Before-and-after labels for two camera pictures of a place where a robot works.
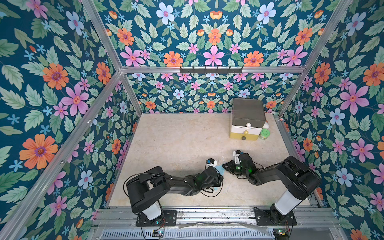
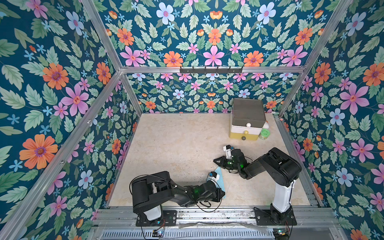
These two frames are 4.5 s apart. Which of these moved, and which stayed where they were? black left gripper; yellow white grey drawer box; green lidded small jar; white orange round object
Moved: black left gripper
Stayed: white orange round object; green lidded small jar; yellow white grey drawer box
